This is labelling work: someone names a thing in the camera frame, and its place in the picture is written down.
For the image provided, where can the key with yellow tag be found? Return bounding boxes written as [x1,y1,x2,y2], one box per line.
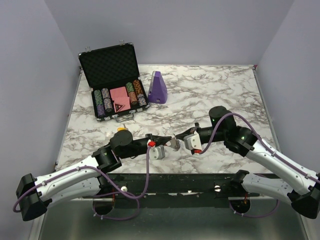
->
[117,124,128,132]

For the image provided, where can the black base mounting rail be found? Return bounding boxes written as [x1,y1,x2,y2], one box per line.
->
[92,171,251,214]

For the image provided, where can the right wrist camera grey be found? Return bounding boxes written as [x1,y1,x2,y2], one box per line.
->
[183,133,202,154]

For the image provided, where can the black poker chip case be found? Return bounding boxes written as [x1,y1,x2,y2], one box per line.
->
[78,42,150,122]

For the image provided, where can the purple metronome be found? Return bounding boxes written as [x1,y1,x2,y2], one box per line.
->
[147,71,168,104]

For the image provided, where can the metal key organizer red handle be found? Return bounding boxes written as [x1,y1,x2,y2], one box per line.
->
[166,137,181,152]

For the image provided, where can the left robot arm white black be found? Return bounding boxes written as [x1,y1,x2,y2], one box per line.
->
[13,129,172,221]

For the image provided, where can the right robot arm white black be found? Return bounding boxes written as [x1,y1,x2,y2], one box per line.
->
[176,106,320,219]

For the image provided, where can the pink playing card deck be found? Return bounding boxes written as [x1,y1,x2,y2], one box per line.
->
[110,86,131,112]

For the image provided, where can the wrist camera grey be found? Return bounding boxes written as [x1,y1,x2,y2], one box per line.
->
[149,145,166,160]
[183,133,202,154]

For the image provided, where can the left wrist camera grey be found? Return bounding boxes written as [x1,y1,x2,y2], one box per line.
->
[149,145,166,160]

